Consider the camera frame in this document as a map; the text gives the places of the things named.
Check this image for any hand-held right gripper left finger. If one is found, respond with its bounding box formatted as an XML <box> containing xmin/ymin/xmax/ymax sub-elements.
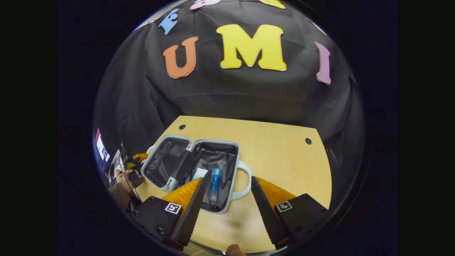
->
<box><xmin>131</xmin><ymin>177</ymin><xmax>207</xmax><ymax>251</ymax></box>

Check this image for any blue green bottle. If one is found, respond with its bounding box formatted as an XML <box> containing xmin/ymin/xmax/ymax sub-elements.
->
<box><xmin>209</xmin><ymin>168</ymin><xmax>223</xmax><ymax>207</ymax></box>

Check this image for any light blue suitcase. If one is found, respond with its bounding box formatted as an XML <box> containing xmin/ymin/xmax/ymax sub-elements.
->
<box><xmin>141</xmin><ymin>134</ymin><xmax>252</xmax><ymax>214</ymax></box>

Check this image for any pale blue tube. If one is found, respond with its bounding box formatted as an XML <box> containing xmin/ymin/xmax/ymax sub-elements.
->
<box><xmin>192</xmin><ymin>167</ymin><xmax>209</xmax><ymax>182</ymax></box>

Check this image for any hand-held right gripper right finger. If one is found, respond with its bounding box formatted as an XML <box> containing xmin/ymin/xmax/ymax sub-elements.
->
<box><xmin>251</xmin><ymin>176</ymin><xmax>329</xmax><ymax>250</ymax></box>

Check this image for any black backdrop cloth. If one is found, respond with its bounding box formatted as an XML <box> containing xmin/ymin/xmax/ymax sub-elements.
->
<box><xmin>93</xmin><ymin>0</ymin><xmax>366</xmax><ymax>214</ymax></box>

